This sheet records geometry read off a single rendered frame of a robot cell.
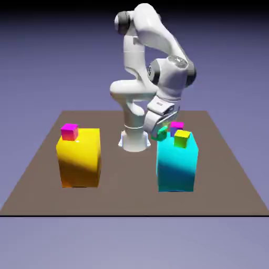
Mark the small magenta cube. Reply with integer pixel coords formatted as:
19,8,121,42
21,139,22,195
170,121,185,137
60,123,79,142

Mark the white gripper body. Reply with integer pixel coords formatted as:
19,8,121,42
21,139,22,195
143,110,179,136

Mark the large cyan box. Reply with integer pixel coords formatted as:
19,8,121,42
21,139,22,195
156,131,200,193

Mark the large yellow box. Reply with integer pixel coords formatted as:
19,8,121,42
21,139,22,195
56,128,102,189

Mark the small yellow-green cube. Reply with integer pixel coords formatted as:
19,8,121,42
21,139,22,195
173,129,191,149

